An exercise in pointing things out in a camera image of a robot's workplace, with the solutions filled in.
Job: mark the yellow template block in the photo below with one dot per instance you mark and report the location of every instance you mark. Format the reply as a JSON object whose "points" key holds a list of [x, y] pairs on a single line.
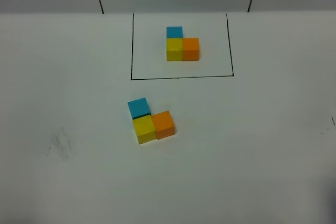
{"points": [[174, 49]]}

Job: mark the orange template block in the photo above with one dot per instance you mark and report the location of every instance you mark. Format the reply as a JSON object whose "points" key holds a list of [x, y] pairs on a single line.
{"points": [[191, 49]]}

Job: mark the blue template block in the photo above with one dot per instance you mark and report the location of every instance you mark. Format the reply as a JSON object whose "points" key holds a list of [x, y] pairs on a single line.
{"points": [[174, 32]]}

